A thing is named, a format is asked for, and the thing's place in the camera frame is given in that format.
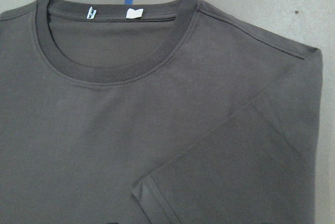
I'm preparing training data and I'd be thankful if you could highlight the dark brown t-shirt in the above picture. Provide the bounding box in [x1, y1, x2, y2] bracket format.
[1, 0, 322, 223]

